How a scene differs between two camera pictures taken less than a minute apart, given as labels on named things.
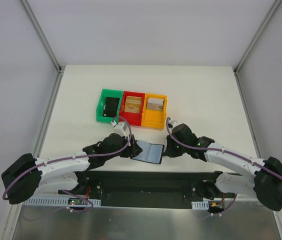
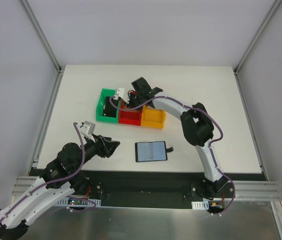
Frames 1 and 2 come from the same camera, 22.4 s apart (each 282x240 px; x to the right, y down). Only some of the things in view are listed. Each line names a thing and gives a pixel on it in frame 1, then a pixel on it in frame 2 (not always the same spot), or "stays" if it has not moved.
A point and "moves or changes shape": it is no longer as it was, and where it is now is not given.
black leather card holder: (151, 152) moves or changes shape
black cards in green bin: (111, 106) stays
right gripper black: (168, 146) -> (133, 101)
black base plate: (144, 189) stays
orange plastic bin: (154, 111) stays
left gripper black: (133, 149) -> (102, 146)
